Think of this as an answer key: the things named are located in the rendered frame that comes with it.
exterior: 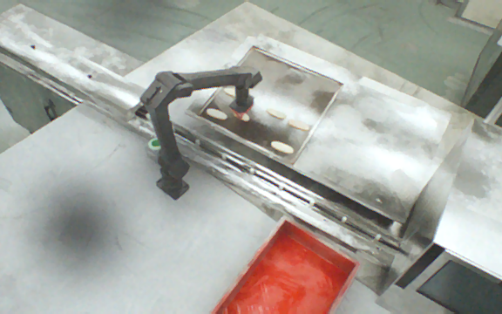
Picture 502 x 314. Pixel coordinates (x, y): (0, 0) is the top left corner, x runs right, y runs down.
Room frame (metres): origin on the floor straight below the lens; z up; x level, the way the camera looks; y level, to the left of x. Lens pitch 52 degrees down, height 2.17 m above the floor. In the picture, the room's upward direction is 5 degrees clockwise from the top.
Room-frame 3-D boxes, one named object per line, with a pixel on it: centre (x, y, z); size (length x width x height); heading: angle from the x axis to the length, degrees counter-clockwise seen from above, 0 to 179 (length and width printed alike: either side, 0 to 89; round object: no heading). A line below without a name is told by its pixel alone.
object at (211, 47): (1.34, -0.28, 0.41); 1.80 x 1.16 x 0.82; 55
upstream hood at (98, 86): (1.51, 1.10, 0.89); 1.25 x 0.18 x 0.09; 63
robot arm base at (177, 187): (0.86, 0.32, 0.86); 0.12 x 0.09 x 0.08; 55
